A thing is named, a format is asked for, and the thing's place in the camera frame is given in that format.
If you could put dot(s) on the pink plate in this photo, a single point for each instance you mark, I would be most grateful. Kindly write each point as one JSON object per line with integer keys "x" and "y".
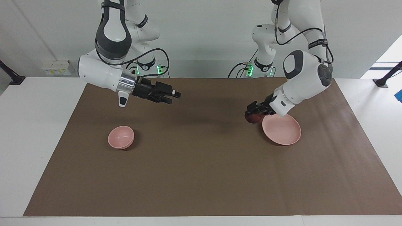
{"x": 282, "y": 130}

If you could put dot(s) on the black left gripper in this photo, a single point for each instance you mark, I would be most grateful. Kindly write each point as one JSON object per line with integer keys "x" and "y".
{"x": 268, "y": 105}

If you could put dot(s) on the black clamp stand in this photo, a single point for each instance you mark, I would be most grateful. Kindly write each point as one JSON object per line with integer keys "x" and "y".
{"x": 14, "y": 79}
{"x": 384, "y": 80}

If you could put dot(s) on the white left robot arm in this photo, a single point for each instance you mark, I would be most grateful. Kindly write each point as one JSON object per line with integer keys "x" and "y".
{"x": 304, "y": 75}

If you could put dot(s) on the brown table mat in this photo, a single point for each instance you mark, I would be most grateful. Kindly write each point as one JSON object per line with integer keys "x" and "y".
{"x": 201, "y": 175}

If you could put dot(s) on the red apple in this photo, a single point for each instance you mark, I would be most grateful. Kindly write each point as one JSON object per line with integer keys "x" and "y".
{"x": 253, "y": 118}

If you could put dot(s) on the blue object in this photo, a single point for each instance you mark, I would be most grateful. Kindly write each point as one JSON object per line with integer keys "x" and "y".
{"x": 399, "y": 95}

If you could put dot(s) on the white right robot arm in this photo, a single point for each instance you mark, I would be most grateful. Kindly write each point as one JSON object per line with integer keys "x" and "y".
{"x": 106, "y": 69}

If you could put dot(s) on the pink bowl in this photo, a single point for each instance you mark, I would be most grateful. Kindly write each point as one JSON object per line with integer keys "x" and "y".
{"x": 119, "y": 138}

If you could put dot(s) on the white wall socket box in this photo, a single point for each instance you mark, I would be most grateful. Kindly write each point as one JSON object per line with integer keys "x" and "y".
{"x": 56, "y": 68}

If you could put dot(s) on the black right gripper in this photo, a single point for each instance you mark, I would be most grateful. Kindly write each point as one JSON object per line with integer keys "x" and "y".
{"x": 144, "y": 89}

